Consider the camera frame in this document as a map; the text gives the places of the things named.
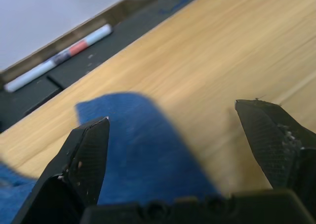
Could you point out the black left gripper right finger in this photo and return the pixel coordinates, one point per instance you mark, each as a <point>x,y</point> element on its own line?
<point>271,140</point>

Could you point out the white tube with red band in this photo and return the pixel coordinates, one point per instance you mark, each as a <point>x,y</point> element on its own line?
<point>37,72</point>

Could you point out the blue sock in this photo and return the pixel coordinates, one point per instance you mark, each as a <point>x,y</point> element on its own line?
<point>12,199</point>
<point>143,147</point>

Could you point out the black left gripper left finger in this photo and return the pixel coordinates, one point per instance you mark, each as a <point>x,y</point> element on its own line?
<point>84,159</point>

